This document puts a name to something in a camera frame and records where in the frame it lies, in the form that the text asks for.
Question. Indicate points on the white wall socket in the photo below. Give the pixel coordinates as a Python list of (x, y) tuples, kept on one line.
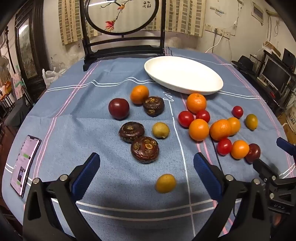
[(217, 31)]

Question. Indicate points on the blue striped tablecloth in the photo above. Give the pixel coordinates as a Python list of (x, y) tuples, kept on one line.
[(69, 120)]

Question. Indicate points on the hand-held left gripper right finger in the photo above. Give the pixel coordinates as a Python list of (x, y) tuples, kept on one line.
[(205, 173)]

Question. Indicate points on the dark wooden cabinet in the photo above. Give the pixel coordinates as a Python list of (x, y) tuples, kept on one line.
[(34, 46)]

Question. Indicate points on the orange mandarin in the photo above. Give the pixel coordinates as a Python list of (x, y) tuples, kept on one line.
[(196, 102), (139, 94), (198, 129), (239, 149), (220, 130), (235, 125)]

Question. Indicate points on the small yellow-green citrus fruit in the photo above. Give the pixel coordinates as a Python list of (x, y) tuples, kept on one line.
[(165, 183), (251, 122), (160, 130)]

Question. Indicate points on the beige checkered curtain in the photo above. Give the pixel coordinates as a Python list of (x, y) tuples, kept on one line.
[(185, 16)]

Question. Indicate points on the smartphone with lit screen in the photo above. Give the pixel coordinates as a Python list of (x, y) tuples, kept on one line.
[(24, 164)]

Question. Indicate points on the black speaker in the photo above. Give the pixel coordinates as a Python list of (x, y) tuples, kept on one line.
[(289, 56)]

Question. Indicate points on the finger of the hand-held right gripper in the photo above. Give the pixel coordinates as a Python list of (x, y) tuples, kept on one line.
[(263, 168), (285, 144)]

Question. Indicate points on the dark red plum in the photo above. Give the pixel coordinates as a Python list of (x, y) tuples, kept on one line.
[(118, 108), (254, 151)]

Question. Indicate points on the white wall vent panel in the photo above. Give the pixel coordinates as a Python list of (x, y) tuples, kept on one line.
[(257, 12)]

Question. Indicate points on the round painted screen black stand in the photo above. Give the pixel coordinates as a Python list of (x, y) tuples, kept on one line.
[(120, 16)]

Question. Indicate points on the white plastic bag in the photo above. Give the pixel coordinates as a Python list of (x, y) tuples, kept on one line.
[(49, 77)]

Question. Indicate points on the red cherry tomato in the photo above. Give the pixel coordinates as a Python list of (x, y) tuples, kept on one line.
[(237, 112), (203, 115), (185, 118), (224, 146)]

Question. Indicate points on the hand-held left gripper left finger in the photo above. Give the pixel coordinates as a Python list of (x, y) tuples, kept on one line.
[(85, 176)]

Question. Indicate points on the white oval plate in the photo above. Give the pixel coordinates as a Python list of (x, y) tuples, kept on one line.
[(182, 74)]

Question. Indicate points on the brown water chestnut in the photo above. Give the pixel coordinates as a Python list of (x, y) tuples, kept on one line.
[(145, 150), (153, 106), (131, 131)]

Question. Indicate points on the black hat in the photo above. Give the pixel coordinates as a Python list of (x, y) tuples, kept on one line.
[(245, 62)]

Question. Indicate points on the black computer monitor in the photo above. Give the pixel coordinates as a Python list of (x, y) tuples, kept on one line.
[(275, 71)]

